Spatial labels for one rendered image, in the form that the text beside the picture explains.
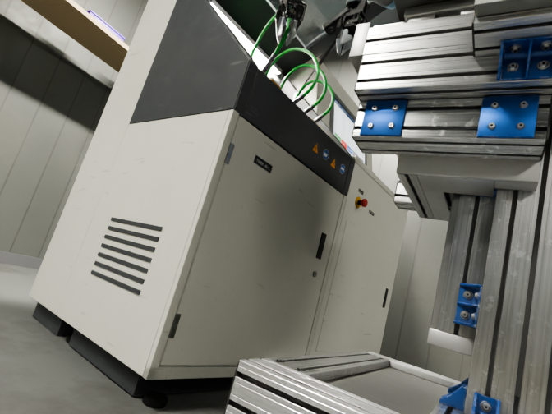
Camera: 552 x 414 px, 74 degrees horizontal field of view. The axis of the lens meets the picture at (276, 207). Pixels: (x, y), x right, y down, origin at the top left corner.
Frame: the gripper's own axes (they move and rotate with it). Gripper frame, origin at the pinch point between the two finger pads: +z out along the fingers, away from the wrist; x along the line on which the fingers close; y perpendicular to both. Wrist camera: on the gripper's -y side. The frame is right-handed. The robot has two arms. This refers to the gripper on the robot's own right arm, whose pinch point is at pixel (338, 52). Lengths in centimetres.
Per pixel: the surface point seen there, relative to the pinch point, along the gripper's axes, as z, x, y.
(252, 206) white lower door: 66, -17, -3
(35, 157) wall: 45, -13, -235
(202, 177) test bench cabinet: 64, -35, -7
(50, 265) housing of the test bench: 102, -35, -80
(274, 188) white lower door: 57, -10, -3
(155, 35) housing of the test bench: 3, -35, -67
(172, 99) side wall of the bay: 36, -35, -37
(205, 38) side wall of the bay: 13.7, -35.0, -29.5
